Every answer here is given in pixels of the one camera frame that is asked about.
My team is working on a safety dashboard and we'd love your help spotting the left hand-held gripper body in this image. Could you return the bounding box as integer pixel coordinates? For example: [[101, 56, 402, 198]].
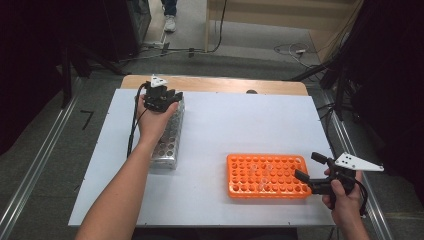
[[142, 74, 184, 113]]

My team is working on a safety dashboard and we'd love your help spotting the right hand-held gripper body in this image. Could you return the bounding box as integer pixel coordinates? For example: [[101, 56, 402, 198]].
[[308, 152, 384, 197]]

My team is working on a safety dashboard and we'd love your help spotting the clear test tube rack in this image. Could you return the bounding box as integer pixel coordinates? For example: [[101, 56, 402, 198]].
[[149, 96, 186, 170]]

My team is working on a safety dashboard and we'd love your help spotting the orange test tube rack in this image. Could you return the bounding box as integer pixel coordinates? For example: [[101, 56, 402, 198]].
[[226, 153, 313, 200]]

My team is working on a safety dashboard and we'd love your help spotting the person's left hand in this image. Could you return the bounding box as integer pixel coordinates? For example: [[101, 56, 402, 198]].
[[134, 94, 179, 148]]

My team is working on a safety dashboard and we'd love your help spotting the person's right hand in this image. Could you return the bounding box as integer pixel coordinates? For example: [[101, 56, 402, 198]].
[[321, 168, 365, 228]]

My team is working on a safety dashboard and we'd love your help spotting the white table cover board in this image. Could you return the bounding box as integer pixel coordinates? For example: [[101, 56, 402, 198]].
[[68, 88, 336, 228]]

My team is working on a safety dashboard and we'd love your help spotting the black metal stand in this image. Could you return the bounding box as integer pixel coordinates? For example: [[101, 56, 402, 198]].
[[289, 56, 358, 123], [59, 43, 128, 109]]

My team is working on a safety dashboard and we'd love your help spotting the black metal cabinet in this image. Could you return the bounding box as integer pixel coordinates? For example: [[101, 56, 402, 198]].
[[99, 0, 152, 63]]

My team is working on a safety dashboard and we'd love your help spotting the black curtain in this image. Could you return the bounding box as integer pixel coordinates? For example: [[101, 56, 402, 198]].
[[333, 0, 424, 201], [0, 0, 128, 156]]

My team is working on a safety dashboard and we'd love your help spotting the beige wooden partition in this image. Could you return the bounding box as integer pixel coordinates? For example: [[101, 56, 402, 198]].
[[204, 0, 364, 63]]

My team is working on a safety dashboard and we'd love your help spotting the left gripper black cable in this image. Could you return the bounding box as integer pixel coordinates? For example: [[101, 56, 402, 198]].
[[126, 83, 148, 159]]

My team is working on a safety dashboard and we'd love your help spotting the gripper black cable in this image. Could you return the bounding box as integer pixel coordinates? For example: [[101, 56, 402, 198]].
[[126, 83, 148, 159], [354, 179, 370, 218]]

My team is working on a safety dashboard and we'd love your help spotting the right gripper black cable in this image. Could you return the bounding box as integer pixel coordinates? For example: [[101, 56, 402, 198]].
[[354, 179, 370, 218]]

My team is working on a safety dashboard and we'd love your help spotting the aluminium floor rail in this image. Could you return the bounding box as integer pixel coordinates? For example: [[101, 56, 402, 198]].
[[324, 93, 394, 240], [0, 78, 83, 240]]

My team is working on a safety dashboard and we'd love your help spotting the black floor cable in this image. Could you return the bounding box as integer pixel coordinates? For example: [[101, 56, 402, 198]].
[[119, 46, 206, 64]]

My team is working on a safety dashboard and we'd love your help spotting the black hanging cable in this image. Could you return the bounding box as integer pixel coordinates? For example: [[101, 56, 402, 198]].
[[208, 0, 228, 54]]

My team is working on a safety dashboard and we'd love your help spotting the white coiled cable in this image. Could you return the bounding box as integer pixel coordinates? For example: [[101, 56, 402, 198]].
[[273, 42, 321, 68]]

